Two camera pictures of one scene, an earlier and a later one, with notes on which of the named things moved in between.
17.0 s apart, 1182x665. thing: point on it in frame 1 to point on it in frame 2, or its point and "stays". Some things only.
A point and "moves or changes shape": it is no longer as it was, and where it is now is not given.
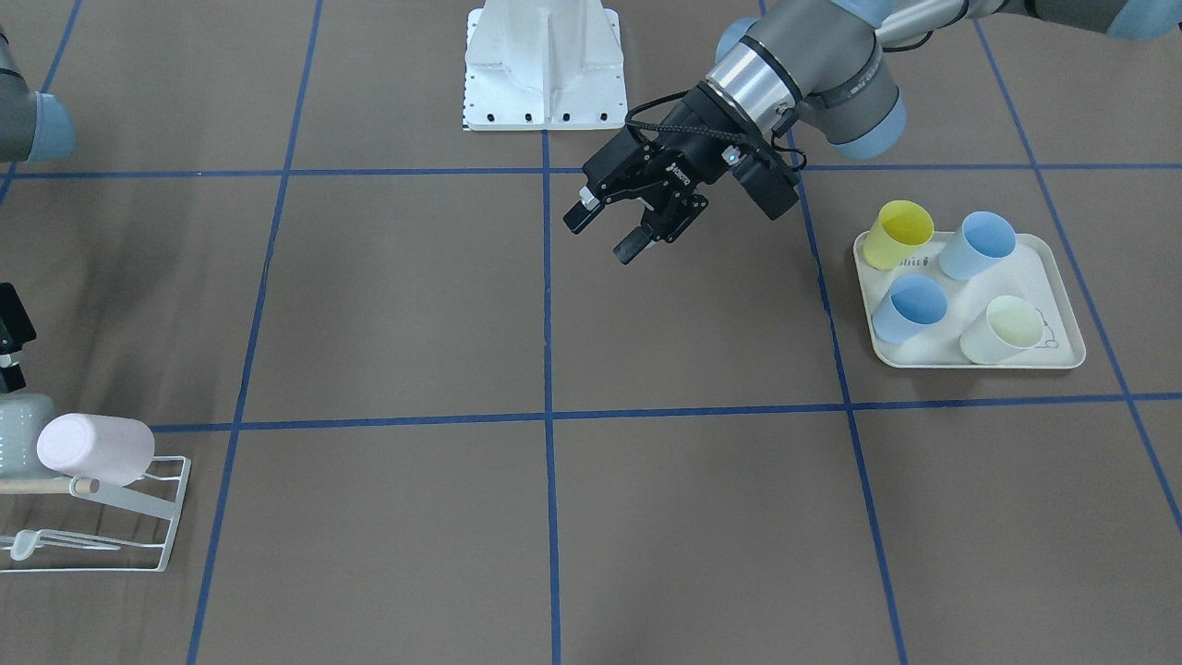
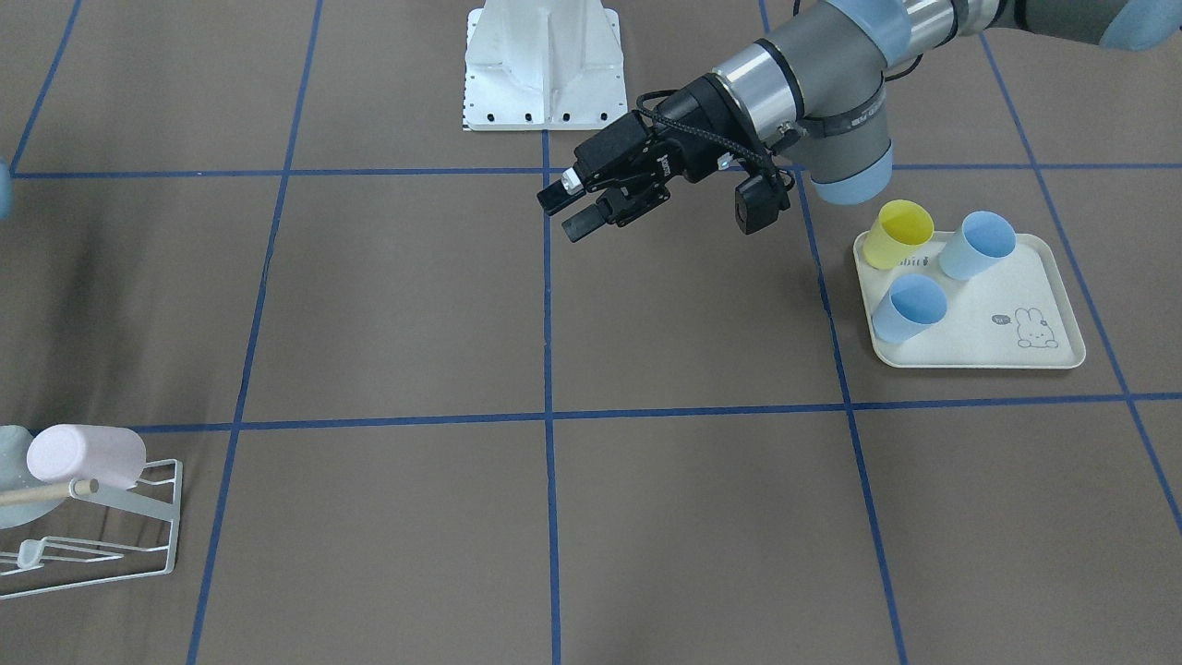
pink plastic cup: [108, 450] moves or changes shape
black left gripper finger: [639, 238] to [583, 223]
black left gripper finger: [580, 215] to [561, 193]
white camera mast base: [544, 66] stays
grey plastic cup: [22, 415] to [16, 478]
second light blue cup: [912, 302] stays
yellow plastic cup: [898, 230] stays
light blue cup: [982, 238] stays
